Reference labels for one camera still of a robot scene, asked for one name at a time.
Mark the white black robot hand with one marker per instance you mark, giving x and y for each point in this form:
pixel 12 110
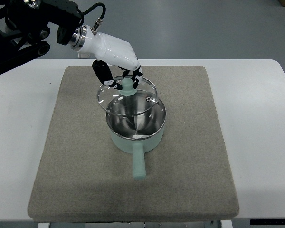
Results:
pixel 108 50

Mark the glass lid with green knob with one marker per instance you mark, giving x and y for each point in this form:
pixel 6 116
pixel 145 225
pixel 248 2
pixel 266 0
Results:
pixel 127 88

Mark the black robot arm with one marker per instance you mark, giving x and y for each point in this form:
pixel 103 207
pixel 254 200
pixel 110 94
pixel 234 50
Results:
pixel 27 22

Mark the mint green saucepan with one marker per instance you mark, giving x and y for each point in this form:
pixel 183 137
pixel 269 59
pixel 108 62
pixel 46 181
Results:
pixel 136 126

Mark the grey felt mat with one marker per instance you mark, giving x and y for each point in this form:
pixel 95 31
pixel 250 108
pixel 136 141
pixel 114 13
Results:
pixel 84 177

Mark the black table control panel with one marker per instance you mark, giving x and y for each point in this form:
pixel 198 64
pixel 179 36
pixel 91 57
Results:
pixel 267 222

